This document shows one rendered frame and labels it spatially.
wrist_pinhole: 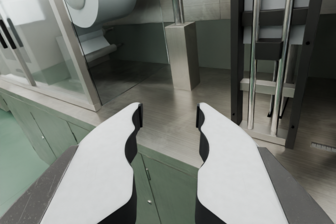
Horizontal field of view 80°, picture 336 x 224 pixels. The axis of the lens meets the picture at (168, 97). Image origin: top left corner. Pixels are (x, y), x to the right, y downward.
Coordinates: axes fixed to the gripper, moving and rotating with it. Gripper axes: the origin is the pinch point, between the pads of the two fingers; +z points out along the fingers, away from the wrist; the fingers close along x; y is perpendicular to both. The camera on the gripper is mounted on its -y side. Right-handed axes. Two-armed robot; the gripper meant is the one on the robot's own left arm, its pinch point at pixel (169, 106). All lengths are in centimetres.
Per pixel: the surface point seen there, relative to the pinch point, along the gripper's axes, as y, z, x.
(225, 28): 11, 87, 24
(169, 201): 63, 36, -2
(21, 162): 146, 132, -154
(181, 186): 50, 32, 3
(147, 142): 35, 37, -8
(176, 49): 16, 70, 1
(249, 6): -2.5, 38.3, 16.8
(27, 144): 148, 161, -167
